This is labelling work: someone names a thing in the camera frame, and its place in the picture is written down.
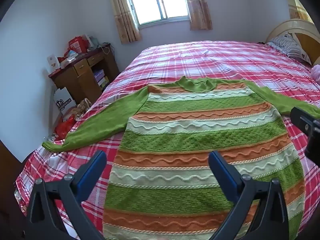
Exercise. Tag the cream curved headboard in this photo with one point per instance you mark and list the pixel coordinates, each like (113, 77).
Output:
(300, 27)

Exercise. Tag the red plaid bed sheet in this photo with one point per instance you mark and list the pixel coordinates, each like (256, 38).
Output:
(212, 60)

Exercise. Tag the pink cloth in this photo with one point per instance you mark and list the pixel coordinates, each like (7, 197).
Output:
(316, 74)

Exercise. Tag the white paper bag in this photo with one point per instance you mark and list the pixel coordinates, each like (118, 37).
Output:
(64, 102)

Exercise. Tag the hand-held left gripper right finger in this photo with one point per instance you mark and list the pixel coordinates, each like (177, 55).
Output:
(218, 165)

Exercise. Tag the green orange striped knit sweater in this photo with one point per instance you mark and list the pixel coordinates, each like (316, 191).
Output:
(175, 140)

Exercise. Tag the sliding glass window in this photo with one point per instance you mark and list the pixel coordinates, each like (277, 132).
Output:
(157, 0)

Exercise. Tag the brown wooden desk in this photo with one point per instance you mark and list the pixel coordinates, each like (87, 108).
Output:
(82, 75)

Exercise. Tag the brown wooden door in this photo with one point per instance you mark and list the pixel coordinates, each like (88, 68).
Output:
(8, 180)

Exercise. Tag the beige patterned curtain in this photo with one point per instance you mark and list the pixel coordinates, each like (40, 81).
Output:
(123, 15)
(198, 7)

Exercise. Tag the woven basket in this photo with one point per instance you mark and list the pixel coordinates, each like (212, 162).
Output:
(83, 107)

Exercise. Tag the red plastic bag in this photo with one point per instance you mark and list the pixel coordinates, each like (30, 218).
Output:
(64, 128)

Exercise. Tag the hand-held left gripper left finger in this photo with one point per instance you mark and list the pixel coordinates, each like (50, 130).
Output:
(96, 163)

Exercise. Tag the striped pillow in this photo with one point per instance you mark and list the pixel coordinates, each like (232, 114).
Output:
(290, 46)

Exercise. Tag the white printed carton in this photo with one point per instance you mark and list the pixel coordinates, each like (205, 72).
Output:
(53, 63)

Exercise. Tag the red gift box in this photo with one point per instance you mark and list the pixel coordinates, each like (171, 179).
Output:
(77, 44)

